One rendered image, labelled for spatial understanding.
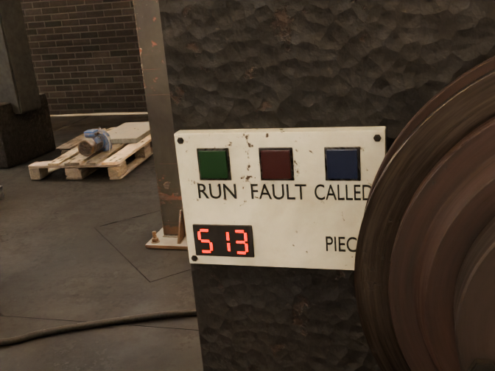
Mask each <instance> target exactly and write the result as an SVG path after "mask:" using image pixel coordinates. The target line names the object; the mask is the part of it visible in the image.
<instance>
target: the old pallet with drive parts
mask: <svg viewBox="0 0 495 371"><path fill-rule="evenodd" d="M115 128H116V127H111V128H109V129H107V130H106V129H105V128H101V129H103V130H105V131H106V132H107V133H108V132H110V131H111V130H113V129H115ZM84 138H86V137H85V134H84V133H83V134H82V135H79V136H77V137H76V138H73V139H72V140H70V141H69V142H67V143H64V144H62V145H60V146H59V147H57V148H56V149H60V150H62V152H61V156H60V157H58V158H56V159H54V160H53V161H36V162H34V163H32V164H30V165H28V167H29V173H30V177H31V180H41V179H43V178H44V177H46V176H47V175H49V174H51V173H52V172H55V171H57V170H58V169H60V168H65V173H66V176H68V177H67V178H66V179H67V180H82V179H84V178H85V177H87V176H88V175H90V174H92V173H93V172H95V171H96V170H97V169H99V168H100V167H108V175H109V177H110V180H120V179H122V178H123V177H125V176H126V175H127V174H129V173H130V172H131V171H132V170H134V168H136V167H137V166H138V165H140V164H141V163H143V162H144V161H145V160H146V159H148V158H149V157H150V156H151V155H152V154H153V151H152V147H151V148H150V142H151V135H150V134H149V135H148V136H147V137H146V138H144V139H142V140H141V141H139V142H138V143H136V144H111V145H112V149H110V152H109V150H108V151H107V152H103V151H102V150H101V151H97V152H95V153H94V154H92V155H90V156H88V157H86V156H83V155H81V154H80V153H79V151H78V148H77V146H78V143H79V142H80V141H81V140H83V139H84ZM134 153H135V157H136V158H135V159H134V160H133V161H132V162H130V163H129V164H126V159H127V158H129V157H130V156H131V155H132V154H134ZM95 155H96V156H95ZM92 157H93V158H92ZM88 159H90V160H88Z"/></svg>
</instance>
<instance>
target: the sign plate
mask: <svg viewBox="0 0 495 371"><path fill-rule="evenodd" d="M174 137H175V148H176V154H177V160H178V172H179V178H180V189H181V196H182V203H183V214H184V220H185V226H186V238H187V244H188V251H189V262H190V264H222V265H240V266H274V267H292V268H310V269H344V270H354V263H355V254H356V248H357V239H358V235H359V230H360V227H361V224H362V218H363V216H364V212H365V206H366V202H367V200H368V195H369V192H370V189H371V186H372V184H373V181H374V178H375V176H376V173H377V172H378V169H379V167H380V165H381V163H382V161H383V159H384V157H385V155H386V154H387V135H386V127H385V126H383V127H305V128H266V129H226V130H179V131H177V132H176V133H175V134H174ZM327 149H357V159H358V179H328V175H327V159H326V150H327ZM224 150H225V151H226V154H227V162H228V179H202V178H201V173H200V161H199V154H198V152H199V151H224ZM261 150H289V151H290V161H291V173H292V178H291V179H263V178H262V168H261ZM200 229H208V232H200ZM235 230H243V231H244V233H247V241H245V237H244V233H235ZM197 232H200V237H201V240H209V242H212V246H213V250H211V253H207V252H203V250H210V243H209V242H201V240H198V234H197ZM226 233H229V241H227V238H226ZM236 241H245V244H247V246H248V252H246V254H237V251H238V252H245V244H237V243H236ZM227 243H230V248H231V251H228V245H227Z"/></svg>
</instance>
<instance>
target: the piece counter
mask: <svg viewBox="0 0 495 371"><path fill-rule="evenodd" d="M200 232H208V229H200ZM200 232H197V234H198V240H201V237H200ZM235 233H244V231H243V230H235ZM244 237H245V241H248V239H247V233H244ZM245 241H236V243H237V244H245ZM201 242H209V240H201ZM209 243H210V250H203V252H207V253H211V250H213V246H212V242H209ZM227 245H228V251H231V248H230V243H227ZM246 252H248V244H245V252H238V251H237V254H246Z"/></svg>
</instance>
